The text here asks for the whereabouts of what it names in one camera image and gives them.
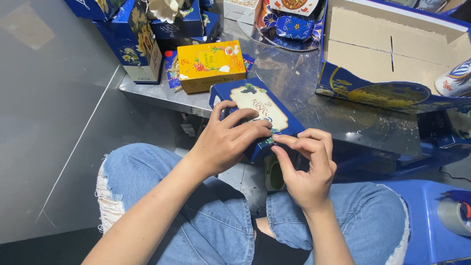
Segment white green container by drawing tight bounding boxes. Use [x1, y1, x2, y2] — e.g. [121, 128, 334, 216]
[264, 154, 287, 192]

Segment white blue ceramic jar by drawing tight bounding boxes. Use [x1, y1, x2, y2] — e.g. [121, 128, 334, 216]
[434, 58, 471, 98]

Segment red and white box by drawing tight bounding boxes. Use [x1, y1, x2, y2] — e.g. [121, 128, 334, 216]
[269, 0, 321, 17]

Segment small blue floral box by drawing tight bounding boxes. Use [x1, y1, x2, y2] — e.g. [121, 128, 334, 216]
[191, 10, 221, 44]

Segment blue plastic stool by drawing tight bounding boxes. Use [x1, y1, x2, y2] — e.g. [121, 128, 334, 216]
[373, 180, 471, 265]

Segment blue box with cream label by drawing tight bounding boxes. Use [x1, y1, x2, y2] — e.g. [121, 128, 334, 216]
[209, 77, 306, 164]

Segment black cable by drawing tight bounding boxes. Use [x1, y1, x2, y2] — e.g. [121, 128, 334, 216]
[439, 166, 471, 183]

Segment tall blue floral box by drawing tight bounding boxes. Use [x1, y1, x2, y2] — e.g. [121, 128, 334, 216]
[93, 0, 163, 85]

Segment blue ripped jeans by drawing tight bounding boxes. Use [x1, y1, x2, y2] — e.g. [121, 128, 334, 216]
[95, 143, 410, 265]

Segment person's right hand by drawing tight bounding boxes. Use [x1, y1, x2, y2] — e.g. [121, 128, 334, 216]
[270, 128, 338, 213]

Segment dark blue box white lettering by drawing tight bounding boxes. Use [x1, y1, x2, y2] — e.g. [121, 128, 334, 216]
[150, 0, 204, 40]

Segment person's left hand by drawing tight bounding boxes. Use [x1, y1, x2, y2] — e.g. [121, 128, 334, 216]
[188, 100, 273, 179]

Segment white flower ornament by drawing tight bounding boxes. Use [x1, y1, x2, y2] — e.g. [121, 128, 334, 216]
[146, 0, 193, 24]

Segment clear tape roll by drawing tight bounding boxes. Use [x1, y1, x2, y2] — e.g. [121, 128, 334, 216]
[437, 197, 471, 237]

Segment blue floral carton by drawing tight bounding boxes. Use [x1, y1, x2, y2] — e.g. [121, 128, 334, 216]
[64, 0, 126, 21]

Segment blue floral tray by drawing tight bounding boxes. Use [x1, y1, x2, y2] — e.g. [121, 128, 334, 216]
[253, 0, 325, 51]

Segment white patterned box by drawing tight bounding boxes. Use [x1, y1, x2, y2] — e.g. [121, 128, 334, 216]
[223, 0, 260, 25]

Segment large open blue gift box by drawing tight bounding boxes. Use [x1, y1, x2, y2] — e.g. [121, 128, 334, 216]
[316, 0, 471, 115]

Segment yellow tea box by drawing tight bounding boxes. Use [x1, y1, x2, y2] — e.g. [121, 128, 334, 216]
[177, 40, 247, 94]

